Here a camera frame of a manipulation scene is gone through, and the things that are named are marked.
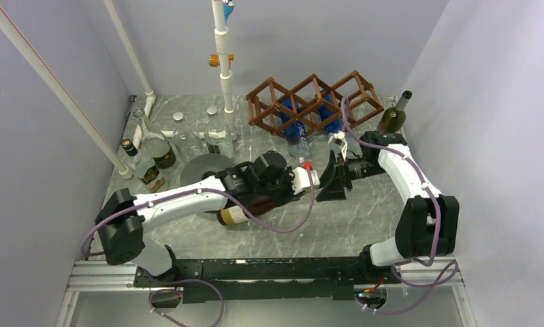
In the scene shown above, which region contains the gold capped dark bottle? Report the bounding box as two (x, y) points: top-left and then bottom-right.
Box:
(215, 198), (295, 228)

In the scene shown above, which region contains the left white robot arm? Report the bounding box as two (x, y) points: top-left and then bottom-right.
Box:
(95, 151), (319, 286)

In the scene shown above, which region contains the blue square bottle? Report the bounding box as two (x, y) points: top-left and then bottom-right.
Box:
(283, 121), (311, 163)
(319, 92), (347, 136)

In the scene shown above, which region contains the black round spool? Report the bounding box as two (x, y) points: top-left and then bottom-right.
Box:
(179, 153), (236, 187)

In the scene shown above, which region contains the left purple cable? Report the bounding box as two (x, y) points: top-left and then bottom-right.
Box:
(80, 169), (318, 327)

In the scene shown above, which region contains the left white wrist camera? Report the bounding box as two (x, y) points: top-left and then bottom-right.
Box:
(291, 161), (320, 193)

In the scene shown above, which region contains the clear bottle silver cap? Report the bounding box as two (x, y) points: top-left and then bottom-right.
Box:
(172, 112), (205, 163)

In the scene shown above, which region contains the brown wooden wine rack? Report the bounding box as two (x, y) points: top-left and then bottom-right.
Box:
(246, 70), (384, 139)

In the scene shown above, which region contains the short clear glass bottle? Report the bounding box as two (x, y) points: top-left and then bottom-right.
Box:
(204, 106), (234, 158)

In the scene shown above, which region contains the dark green wine bottle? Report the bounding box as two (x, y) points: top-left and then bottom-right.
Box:
(377, 90), (413, 134)

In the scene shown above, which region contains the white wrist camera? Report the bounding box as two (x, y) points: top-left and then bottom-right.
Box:
(327, 131), (348, 161)
(291, 161), (320, 193)

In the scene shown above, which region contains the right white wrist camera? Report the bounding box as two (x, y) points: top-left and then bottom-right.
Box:
(327, 131), (348, 161)

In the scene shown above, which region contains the white pvc pipe frame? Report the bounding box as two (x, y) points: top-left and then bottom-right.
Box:
(0, 0), (239, 180)

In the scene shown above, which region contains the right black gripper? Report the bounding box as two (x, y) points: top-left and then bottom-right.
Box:
(316, 151), (386, 202)

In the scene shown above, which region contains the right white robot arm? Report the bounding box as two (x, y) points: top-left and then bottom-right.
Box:
(316, 131), (460, 283)

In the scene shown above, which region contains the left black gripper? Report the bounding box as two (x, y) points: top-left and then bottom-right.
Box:
(256, 166), (306, 208)

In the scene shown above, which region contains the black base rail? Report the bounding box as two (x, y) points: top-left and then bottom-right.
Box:
(133, 255), (400, 304)

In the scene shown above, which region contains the tall clear glass bottle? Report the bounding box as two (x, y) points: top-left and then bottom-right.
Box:
(133, 107), (177, 172)

